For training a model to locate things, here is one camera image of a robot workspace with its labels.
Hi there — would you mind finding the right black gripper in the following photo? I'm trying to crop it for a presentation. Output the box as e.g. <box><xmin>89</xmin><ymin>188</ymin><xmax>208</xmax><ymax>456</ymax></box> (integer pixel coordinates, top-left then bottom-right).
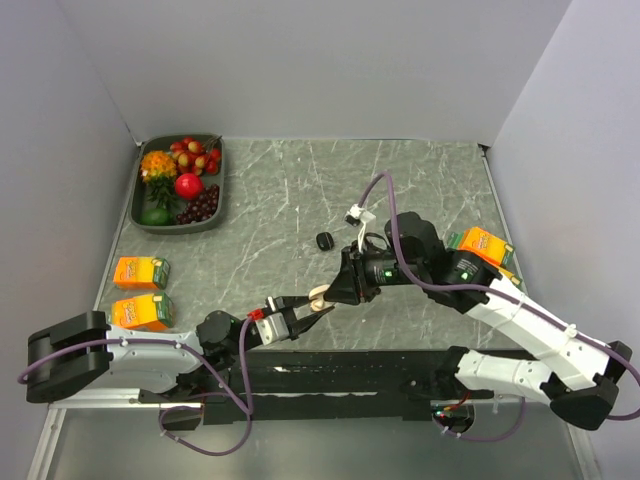
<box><xmin>322</xmin><ymin>239</ymin><xmax>426</xmax><ymax>305</ymax></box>

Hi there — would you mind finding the beige earbud charging case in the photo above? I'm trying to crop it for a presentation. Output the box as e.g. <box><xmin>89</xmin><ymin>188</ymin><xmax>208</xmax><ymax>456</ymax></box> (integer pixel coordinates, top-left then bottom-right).
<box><xmin>308</xmin><ymin>284</ymin><xmax>334</xmax><ymax>312</ymax></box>

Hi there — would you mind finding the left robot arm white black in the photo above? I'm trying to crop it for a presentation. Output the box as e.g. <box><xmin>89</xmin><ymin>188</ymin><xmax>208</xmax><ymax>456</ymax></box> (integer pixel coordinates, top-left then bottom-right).
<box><xmin>17</xmin><ymin>295</ymin><xmax>335</xmax><ymax>404</ymax></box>

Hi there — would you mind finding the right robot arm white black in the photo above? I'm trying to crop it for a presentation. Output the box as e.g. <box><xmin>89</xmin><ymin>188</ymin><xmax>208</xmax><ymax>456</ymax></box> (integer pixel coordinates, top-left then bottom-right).
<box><xmin>324</xmin><ymin>205</ymin><xmax>632</xmax><ymax>431</ymax></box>

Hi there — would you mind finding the black earbud charging case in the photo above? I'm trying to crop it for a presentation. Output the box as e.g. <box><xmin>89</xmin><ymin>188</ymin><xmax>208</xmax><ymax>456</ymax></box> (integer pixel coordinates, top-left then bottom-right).
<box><xmin>315</xmin><ymin>232</ymin><xmax>335</xmax><ymax>252</ymax></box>

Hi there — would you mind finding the dark grape bunch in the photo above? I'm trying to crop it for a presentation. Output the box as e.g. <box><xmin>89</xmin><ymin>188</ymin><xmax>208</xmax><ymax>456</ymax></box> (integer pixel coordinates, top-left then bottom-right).
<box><xmin>176</xmin><ymin>185</ymin><xmax>220</xmax><ymax>224</ymax></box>

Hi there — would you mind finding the orange juice box lower left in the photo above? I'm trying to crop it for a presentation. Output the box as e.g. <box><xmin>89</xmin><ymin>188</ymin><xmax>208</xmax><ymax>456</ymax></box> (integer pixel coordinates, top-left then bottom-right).
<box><xmin>111</xmin><ymin>292</ymin><xmax>175</xmax><ymax>332</ymax></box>

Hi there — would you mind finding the orange juice box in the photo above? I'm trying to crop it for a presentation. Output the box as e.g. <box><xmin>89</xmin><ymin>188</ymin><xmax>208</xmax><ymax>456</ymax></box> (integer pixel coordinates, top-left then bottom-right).
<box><xmin>446</xmin><ymin>226</ymin><xmax>515</xmax><ymax>268</ymax></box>
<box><xmin>113</xmin><ymin>256</ymin><xmax>171</xmax><ymax>290</ymax></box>
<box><xmin>498</xmin><ymin>267</ymin><xmax>523</xmax><ymax>290</ymax></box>
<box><xmin>111</xmin><ymin>292</ymin><xmax>175</xmax><ymax>332</ymax></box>

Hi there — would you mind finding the orange juice box upper right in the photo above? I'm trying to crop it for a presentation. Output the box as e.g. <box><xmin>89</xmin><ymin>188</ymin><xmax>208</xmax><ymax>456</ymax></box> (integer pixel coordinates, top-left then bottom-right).
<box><xmin>446</xmin><ymin>226</ymin><xmax>515</xmax><ymax>268</ymax></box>

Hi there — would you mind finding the red apple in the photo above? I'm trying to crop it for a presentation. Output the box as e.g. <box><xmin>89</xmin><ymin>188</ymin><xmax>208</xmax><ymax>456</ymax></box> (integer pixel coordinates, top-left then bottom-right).
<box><xmin>174</xmin><ymin>173</ymin><xmax>205</xmax><ymax>201</ymax></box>

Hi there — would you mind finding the orange juice box upper left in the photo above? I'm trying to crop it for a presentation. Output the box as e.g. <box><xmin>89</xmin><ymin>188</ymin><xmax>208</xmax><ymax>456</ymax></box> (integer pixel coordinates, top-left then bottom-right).
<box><xmin>113</xmin><ymin>256</ymin><xmax>171</xmax><ymax>290</ymax></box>

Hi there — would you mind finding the green avocado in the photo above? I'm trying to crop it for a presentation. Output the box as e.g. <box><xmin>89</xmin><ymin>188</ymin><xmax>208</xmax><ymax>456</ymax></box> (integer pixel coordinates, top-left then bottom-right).
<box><xmin>139</xmin><ymin>208</ymin><xmax>174</xmax><ymax>226</ymax></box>

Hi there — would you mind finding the orange juice box lower right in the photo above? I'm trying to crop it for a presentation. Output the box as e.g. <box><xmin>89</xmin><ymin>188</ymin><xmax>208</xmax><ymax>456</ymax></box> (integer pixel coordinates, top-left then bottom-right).
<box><xmin>498</xmin><ymin>267</ymin><xmax>523</xmax><ymax>290</ymax></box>

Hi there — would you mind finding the dark grey fruit tray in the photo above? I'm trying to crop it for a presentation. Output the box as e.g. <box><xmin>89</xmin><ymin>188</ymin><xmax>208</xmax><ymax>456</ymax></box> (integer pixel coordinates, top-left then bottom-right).
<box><xmin>129</xmin><ymin>133</ymin><xmax>226</xmax><ymax>235</ymax></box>

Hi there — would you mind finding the red cherry bunch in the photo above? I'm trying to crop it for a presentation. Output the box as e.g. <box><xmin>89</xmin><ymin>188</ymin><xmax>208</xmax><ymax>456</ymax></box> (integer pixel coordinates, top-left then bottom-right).
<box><xmin>169</xmin><ymin>136</ymin><xmax>222</xmax><ymax>176</ymax></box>

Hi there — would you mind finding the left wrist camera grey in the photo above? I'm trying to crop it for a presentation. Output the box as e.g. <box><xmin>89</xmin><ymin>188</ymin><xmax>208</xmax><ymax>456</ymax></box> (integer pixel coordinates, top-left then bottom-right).
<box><xmin>249</xmin><ymin>309</ymin><xmax>289</xmax><ymax>345</ymax></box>

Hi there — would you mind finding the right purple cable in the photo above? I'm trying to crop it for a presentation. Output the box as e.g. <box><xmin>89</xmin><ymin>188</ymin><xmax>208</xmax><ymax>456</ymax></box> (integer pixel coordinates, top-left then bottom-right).
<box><xmin>360</xmin><ymin>171</ymin><xmax>640</xmax><ymax>442</ymax></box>

